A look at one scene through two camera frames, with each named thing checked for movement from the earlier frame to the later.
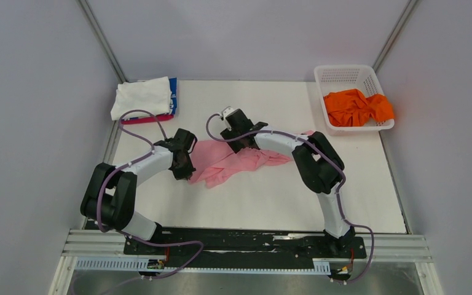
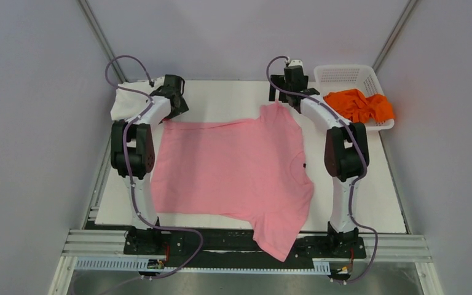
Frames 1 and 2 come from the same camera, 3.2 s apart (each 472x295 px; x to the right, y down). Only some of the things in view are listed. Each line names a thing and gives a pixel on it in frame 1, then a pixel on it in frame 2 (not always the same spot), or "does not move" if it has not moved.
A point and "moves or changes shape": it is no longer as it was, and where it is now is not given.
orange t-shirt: [350, 107] does not move
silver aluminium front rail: [380, 248] does not move
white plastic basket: [362, 77] does not move
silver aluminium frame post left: [104, 40] does not move
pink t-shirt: [213, 159] moves or changes shape
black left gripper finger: [183, 173] → [170, 115]
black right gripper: [237, 145] → [278, 80]
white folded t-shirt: [152, 95] does not move
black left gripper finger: [187, 157] → [179, 106]
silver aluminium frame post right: [393, 35] does not move
